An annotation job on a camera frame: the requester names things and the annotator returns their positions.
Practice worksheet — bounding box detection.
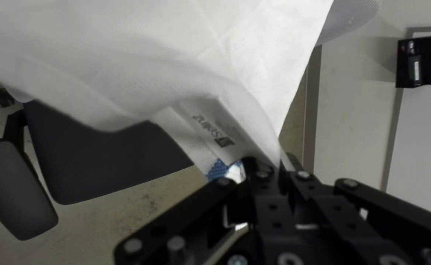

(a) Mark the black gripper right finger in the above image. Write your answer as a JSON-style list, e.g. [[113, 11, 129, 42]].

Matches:
[[279, 153, 431, 265]]

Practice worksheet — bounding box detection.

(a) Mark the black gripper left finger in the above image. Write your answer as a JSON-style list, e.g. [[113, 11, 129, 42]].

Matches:
[[113, 156, 295, 265]]

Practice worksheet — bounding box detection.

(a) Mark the grey mesh office chair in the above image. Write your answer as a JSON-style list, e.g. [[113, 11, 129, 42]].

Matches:
[[0, 87, 194, 242]]

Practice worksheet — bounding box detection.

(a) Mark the large wall whiteboard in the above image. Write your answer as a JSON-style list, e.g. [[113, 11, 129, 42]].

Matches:
[[379, 24, 431, 223]]

